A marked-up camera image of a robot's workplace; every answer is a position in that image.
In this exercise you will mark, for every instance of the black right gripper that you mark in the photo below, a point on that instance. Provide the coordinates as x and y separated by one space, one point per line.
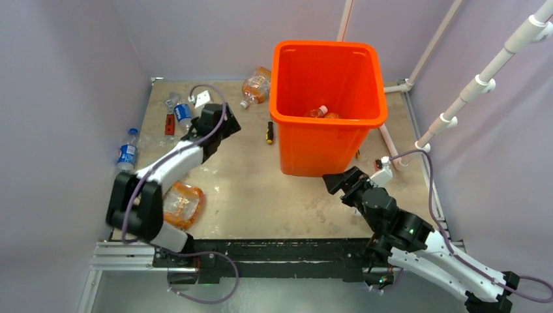
335 181

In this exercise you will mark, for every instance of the large clear plastic bottle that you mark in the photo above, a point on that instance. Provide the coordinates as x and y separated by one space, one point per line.
322 112

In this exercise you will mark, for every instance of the orange plastic bin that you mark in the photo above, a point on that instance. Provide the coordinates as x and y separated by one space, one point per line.
345 77

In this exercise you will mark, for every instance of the pepsi label bottle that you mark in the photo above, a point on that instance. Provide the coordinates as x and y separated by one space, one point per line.
128 151

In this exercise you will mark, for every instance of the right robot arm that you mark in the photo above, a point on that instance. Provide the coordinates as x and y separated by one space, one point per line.
405 240

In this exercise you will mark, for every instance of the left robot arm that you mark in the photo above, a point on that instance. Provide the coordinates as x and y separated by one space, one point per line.
136 204

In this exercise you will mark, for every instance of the yellow black screwdriver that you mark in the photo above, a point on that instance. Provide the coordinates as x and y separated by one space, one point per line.
269 135

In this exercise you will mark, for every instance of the crushed orange label bottle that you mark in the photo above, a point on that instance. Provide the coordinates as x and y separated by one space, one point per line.
183 204

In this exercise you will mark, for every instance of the red adjustable wrench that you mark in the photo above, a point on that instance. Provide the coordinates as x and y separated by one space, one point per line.
170 103

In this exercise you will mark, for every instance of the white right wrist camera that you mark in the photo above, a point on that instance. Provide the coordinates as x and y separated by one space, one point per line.
383 171

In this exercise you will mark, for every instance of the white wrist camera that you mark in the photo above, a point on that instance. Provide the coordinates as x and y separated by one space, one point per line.
200 99
383 171

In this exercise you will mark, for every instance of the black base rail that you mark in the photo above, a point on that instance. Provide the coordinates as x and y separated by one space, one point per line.
345 259

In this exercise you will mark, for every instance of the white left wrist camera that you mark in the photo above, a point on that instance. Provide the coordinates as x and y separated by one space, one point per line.
200 99

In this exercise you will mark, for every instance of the white pvc pipe frame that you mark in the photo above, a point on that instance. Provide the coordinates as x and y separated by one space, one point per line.
509 128

